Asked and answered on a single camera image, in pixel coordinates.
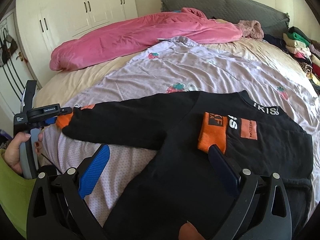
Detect left hand red nails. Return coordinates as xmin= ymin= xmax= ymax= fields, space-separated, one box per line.
xmin=3 ymin=132 xmax=31 ymax=174

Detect pink fuzzy garment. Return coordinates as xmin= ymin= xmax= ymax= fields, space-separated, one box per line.
xmin=236 ymin=20 xmax=264 ymax=40

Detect cream wardrobe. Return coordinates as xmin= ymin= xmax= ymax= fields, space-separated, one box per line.
xmin=16 ymin=0 xmax=137 ymax=86

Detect right hand thumb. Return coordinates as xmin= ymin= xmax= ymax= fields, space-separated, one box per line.
xmin=178 ymin=222 xmax=204 ymax=240

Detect dark navy garment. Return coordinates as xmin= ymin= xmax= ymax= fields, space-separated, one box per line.
xmin=263 ymin=34 xmax=289 ymax=54

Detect lilac strawberry bed sheet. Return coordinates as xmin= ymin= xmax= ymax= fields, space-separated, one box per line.
xmin=44 ymin=38 xmax=319 ymax=231

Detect grey padded headboard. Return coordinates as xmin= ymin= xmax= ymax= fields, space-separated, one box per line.
xmin=161 ymin=0 xmax=290 ymax=38

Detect beige mattress cover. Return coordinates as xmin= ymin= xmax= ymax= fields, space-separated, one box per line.
xmin=34 ymin=38 xmax=302 ymax=107

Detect pile of folded clothes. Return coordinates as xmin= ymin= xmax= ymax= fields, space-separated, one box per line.
xmin=283 ymin=27 xmax=320 ymax=96

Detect pink quilt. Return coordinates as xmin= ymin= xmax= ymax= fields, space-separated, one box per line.
xmin=49 ymin=8 xmax=242 ymax=71

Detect green sleeve forearm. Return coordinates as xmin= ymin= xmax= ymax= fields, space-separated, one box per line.
xmin=0 ymin=149 xmax=35 ymax=239

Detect black orange sweater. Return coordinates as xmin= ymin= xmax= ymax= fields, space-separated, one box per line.
xmin=57 ymin=91 xmax=313 ymax=239

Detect white door with bags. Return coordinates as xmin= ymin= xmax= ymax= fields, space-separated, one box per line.
xmin=1 ymin=9 xmax=34 ymax=118

